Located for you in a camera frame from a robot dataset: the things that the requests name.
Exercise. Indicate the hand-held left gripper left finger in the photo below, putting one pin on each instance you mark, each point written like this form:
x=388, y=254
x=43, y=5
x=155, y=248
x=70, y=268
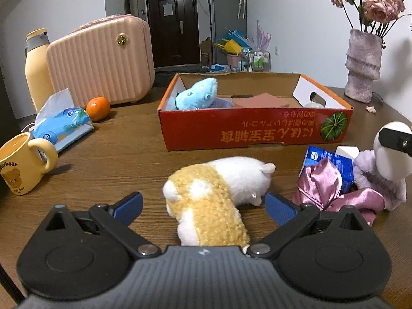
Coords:
x=128, y=207

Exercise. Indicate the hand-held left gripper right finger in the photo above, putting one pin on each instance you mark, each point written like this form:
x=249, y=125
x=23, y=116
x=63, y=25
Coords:
x=280, y=211

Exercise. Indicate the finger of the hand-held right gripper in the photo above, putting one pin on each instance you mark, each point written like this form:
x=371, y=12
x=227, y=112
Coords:
x=397, y=140

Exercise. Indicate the white squishy ball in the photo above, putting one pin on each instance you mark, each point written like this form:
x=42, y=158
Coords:
x=392, y=165

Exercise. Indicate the lilac fluffy scrunchie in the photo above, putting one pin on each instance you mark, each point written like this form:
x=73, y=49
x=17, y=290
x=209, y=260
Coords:
x=367, y=173

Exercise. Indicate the pink satin scrunchie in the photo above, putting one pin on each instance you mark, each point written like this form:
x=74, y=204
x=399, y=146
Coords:
x=322, y=180

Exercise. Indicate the blue small carton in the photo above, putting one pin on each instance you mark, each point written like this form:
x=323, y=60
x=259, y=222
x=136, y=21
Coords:
x=341, y=167

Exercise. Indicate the yellow and white plush toy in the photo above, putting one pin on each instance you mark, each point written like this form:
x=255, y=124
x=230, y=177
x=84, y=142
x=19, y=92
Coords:
x=206, y=199

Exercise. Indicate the red cardboard box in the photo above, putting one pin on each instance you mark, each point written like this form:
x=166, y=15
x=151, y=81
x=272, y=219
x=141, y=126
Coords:
x=241, y=132

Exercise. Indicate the small white soft toy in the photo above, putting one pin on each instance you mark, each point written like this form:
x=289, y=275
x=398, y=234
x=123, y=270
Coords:
x=313, y=104

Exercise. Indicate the pink sponge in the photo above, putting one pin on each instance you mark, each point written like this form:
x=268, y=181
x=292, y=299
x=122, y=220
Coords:
x=264, y=100

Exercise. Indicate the light blue plush toy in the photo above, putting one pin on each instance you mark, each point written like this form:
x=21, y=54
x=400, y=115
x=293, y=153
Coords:
x=196, y=95

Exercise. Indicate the light blue soft tissue pack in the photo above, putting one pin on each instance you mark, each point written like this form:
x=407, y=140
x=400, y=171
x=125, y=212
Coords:
x=61, y=125

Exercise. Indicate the fallen dried petal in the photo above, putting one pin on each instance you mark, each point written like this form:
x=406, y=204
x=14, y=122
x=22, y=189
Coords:
x=371, y=109

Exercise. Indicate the mauve textured vase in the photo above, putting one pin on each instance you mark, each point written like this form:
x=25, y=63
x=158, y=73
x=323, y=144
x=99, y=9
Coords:
x=362, y=70

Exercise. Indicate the orange tangerine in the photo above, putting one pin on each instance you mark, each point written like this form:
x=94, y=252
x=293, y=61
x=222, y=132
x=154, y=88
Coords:
x=98, y=109

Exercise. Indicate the yellow bear mug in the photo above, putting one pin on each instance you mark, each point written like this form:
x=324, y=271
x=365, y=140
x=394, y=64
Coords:
x=16, y=170

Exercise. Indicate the dried pink roses bouquet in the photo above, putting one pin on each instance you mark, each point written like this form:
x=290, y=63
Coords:
x=376, y=9

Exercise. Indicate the pink ribbed suitcase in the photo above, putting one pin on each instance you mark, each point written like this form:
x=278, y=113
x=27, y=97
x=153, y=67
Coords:
x=103, y=64

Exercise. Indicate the metal trolley with bottles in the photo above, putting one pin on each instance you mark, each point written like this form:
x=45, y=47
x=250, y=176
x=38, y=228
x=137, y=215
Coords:
x=257, y=61

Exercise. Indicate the pink bucket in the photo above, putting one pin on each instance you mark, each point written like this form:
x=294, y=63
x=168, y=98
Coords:
x=234, y=60

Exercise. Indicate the yellow thermos bottle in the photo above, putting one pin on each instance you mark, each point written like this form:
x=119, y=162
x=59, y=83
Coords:
x=38, y=77

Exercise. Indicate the blue and yellow bags pile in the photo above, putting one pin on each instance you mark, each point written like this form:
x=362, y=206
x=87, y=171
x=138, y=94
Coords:
x=231, y=45

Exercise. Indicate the brown cardboard carton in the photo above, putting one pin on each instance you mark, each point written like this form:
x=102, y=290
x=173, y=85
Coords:
x=206, y=51

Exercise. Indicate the dark brown entrance door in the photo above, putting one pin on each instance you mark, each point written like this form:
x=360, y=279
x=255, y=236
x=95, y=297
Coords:
x=173, y=38

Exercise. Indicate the grey refrigerator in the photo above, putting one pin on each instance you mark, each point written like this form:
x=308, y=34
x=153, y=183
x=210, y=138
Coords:
x=225, y=22

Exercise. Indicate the white paper notice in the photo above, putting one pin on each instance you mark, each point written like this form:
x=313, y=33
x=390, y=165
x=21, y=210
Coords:
x=168, y=9

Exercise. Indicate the purple feather wall decoration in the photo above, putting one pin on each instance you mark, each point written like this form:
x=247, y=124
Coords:
x=263, y=37

